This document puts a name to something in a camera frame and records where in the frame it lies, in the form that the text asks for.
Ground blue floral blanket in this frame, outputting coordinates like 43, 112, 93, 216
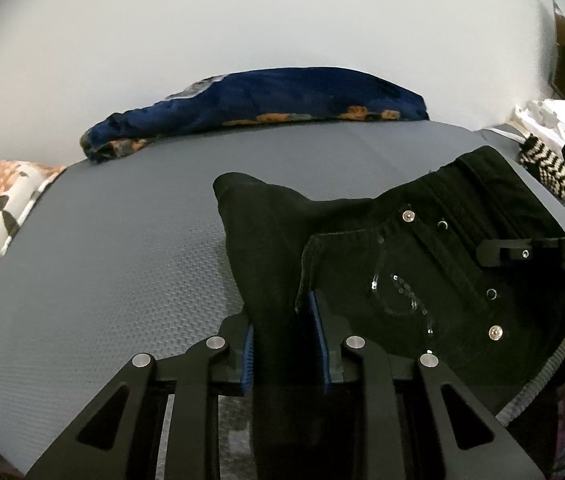
80, 66, 431, 165

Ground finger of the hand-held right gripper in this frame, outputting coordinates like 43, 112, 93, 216
477, 237, 563, 267

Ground black pants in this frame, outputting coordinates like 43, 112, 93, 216
212, 145, 565, 480

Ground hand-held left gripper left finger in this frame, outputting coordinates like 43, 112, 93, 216
25, 312, 256, 480

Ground black white striped cloth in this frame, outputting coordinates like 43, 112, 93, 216
519, 135, 565, 199

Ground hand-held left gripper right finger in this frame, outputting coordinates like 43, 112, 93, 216
307, 290, 546, 480

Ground grey textured mat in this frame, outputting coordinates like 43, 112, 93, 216
0, 121, 565, 466

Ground white crumpled cloth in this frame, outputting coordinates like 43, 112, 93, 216
513, 99, 565, 151

